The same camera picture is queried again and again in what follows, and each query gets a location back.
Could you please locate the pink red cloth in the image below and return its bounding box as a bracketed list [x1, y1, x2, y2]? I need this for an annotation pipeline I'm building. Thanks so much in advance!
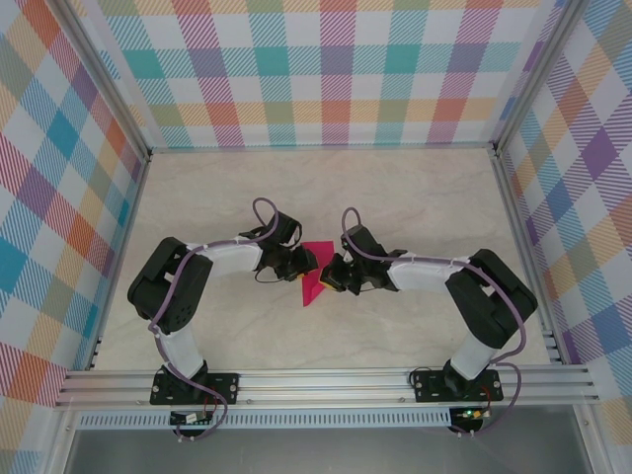
[299, 239, 336, 309]

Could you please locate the small black circuit board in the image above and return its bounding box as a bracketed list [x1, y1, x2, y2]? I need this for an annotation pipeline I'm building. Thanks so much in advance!
[169, 411, 219, 427]

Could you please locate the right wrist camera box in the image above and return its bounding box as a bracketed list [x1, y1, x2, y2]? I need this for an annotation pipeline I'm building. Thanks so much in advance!
[339, 223, 382, 256]

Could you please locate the purple cable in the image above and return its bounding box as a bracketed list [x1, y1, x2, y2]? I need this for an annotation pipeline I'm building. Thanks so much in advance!
[341, 205, 525, 439]
[149, 196, 282, 444]

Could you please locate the wide aluminium mounting rail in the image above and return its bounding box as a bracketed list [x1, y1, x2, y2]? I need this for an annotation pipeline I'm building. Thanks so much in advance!
[53, 364, 601, 410]

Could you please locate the thin aluminium frame rail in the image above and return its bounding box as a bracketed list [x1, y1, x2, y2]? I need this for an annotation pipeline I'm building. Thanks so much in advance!
[147, 141, 498, 152]

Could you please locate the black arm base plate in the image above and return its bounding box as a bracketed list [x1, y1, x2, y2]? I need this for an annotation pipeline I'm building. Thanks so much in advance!
[150, 372, 242, 406]
[410, 368, 505, 402]

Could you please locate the slotted grey cable duct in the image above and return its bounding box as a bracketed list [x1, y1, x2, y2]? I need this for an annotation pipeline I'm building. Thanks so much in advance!
[76, 412, 455, 430]

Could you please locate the aluminium frame side rail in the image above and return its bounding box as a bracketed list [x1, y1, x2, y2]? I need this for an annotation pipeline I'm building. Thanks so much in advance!
[87, 151, 153, 371]
[492, 150, 567, 366]

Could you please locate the aluminium frame post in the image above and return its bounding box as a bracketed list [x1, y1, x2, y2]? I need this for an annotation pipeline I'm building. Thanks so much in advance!
[492, 0, 585, 157]
[51, 0, 153, 162]

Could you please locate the aluminium frame leg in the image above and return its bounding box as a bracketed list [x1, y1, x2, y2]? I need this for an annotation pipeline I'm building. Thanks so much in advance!
[41, 409, 80, 474]
[572, 404, 611, 474]

